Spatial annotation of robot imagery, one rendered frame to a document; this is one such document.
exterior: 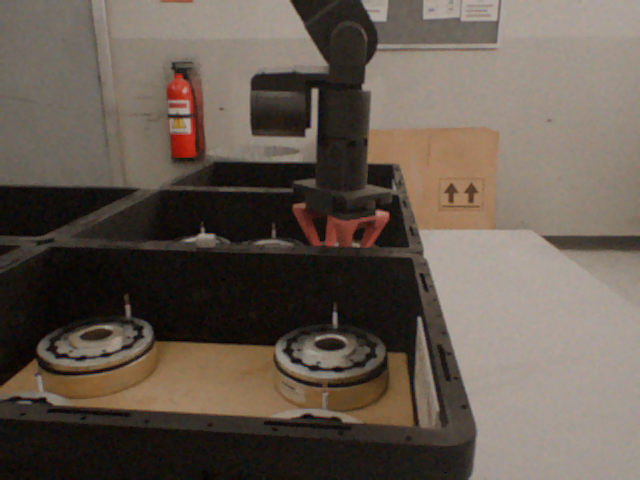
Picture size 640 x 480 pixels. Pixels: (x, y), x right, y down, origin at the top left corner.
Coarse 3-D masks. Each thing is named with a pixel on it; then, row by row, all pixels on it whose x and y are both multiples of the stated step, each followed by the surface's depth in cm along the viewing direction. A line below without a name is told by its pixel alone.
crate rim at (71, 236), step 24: (144, 192) 82; (168, 192) 85; (192, 192) 85; (216, 192) 84; (240, 192) 84; (264, 192) 83; (288, 192) 83; (408, 216) 68; (72, 240) 58; (96, 240) 58; (120, 240) 58; (144, 240) 58; (408, 240) 59
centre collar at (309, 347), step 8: (312, 336) 50; (320, 336) 51; (328, 336) 51; (336, 336) 51; (344, 336) 50; (304, 344) 49; (312, 344) 49; (344, 344) 50; (352, 344) 49; (304, 352) 49; (312, 352) 48; (320, 352) 48; (328, 352) 48; (336, 352) 48; (344, 352) 48; (352, 352) 48; (328, 360) 47; (336, 360) 47
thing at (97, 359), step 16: (80, 320) 55; (96, 320) 55; (112, 320) 56; (128, 320) 55; (48, 336) 52; (64, 336) 52; (128, 336) 52; (144, 336) 52; (48, 352) 49; (64, 352) 49; (80, 352) 49; (96, 352) 49; (112, 352) 49; (128, 352) 49; (64, 368) 47; (80, 368) 47; (96, 368) 47
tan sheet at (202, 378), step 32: (160, 352) 55; (192, 352) 55; (224, 352) 55; (256, 352) 55; (32, 384) 50; (160, 384) 50; (192, 384) 50; (224, 384) 49; (256, 384) 49; (352, 416) 45; (384, 416) 45
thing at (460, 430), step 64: (256, 256) 55; (320, 256) 54; (384, 256) 53; (448, 384) 31; (0, 448) 29; (64, 448) 28; (128, 448) 28; (192, 448) 27; (256, 448) 27; (320, 448) 27; (384, 448) 26; (448, 448) 26
